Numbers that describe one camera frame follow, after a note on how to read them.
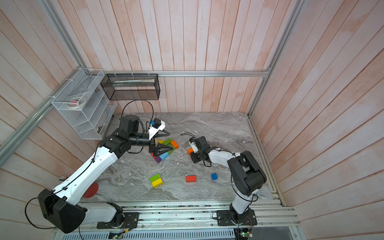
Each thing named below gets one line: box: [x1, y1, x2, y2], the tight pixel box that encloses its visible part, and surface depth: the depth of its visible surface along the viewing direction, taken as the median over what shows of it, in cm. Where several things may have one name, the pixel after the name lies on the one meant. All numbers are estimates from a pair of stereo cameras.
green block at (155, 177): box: [149, 173, 161, 183], surface depth 89 cm
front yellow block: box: [151, 178, 163, 189], surface depth 86 cm
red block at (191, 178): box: [185, 175, 197, 183], surface depth 88 cm
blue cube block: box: [211, 173, 218, 181], surface depth 89 cm
